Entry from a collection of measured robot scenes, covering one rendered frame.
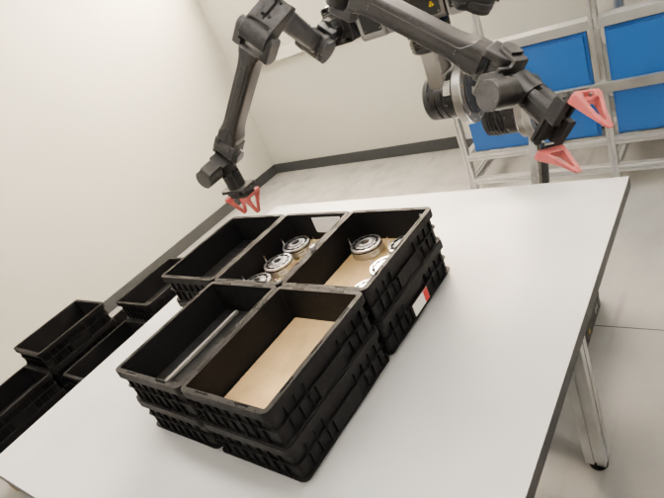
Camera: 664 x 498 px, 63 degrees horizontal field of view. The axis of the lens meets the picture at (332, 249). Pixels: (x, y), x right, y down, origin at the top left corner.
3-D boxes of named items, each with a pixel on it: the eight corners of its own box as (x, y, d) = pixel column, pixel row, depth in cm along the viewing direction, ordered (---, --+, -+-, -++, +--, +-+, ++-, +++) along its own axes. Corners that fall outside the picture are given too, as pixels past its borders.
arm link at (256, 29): (295, 2, 123) (261, -23, 124) (264, 54, 127) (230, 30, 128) (339, 43, 166) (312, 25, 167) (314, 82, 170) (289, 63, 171)
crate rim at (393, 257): (354, 216, 178) (351, 209, 176) (435, 212, 158) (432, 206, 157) (282, 291, 152) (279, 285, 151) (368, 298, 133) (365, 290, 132)
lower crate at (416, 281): (374, 267, 187) (363, 238, 181) (454, 270, 167) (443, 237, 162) (309, 346, 161) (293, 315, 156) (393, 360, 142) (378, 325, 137)
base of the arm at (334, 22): (357, 39, 171) (343, 0, 165) (344, 47, 165) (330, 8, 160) (335, 45, 176) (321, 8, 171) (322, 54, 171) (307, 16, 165)
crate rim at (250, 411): (282, 291, 152) (279, 285, 151) (368, 298, 133) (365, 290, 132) (182, 396, 127) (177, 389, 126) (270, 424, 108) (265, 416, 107)
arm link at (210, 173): (245, 149, 157) (222, 131, 158) (219, 170, 151) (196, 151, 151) (238, 175, 167) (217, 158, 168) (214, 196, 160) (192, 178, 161)
